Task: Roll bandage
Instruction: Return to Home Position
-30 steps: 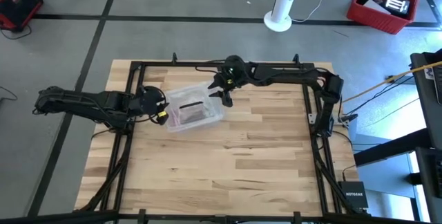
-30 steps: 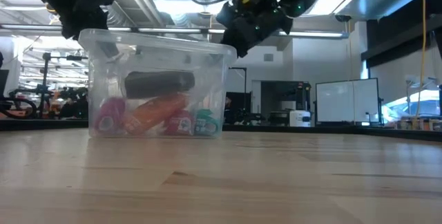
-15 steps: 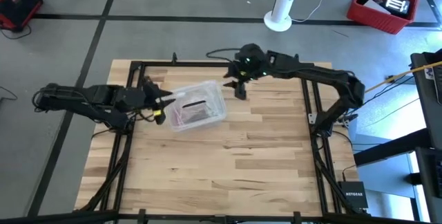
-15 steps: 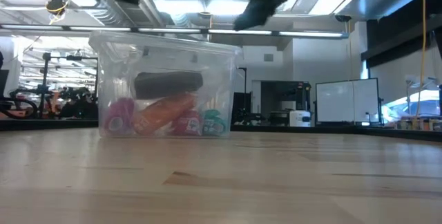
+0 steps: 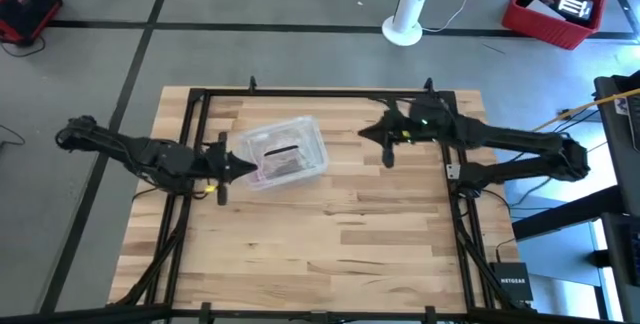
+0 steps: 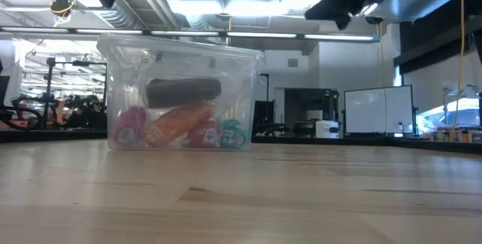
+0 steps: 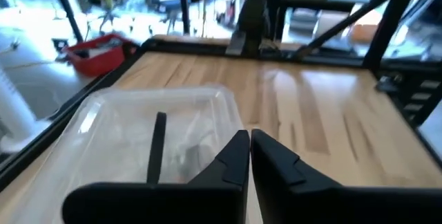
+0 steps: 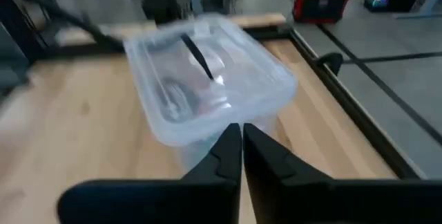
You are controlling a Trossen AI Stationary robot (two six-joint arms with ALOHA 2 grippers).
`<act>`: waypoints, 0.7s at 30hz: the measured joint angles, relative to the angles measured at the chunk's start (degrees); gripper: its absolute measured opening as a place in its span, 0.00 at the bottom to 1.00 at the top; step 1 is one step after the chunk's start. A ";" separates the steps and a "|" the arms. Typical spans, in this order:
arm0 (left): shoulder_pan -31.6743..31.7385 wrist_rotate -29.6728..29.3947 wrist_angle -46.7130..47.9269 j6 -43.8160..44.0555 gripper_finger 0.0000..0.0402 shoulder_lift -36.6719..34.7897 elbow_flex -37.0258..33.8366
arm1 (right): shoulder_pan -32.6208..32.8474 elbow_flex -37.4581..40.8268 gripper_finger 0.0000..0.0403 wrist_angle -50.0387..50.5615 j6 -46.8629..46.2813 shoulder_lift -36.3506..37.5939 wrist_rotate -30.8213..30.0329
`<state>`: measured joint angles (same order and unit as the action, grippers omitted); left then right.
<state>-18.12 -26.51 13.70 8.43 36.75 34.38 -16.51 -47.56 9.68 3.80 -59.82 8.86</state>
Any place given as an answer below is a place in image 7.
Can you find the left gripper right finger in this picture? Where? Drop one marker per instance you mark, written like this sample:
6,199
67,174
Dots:
328,206

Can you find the white pole with round base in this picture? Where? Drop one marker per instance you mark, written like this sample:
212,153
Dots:
14,113

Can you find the clear plastic storage bin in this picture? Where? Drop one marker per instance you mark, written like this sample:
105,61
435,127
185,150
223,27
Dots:
121,130

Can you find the black curved bar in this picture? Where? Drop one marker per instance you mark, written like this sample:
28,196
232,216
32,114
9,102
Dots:
156,148

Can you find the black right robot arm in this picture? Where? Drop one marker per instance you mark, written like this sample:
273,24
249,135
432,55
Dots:
250,13

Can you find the red plastic crate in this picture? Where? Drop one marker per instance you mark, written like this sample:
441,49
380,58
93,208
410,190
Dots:
100,58

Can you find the grey office chair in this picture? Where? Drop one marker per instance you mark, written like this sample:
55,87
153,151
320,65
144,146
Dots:
107,13

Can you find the black device with white stripes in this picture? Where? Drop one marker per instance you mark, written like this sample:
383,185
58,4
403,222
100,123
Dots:
107,43

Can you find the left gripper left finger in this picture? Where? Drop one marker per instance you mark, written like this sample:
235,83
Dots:
155,205

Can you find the black metal table frame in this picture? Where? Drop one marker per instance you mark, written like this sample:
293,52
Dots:
207,46

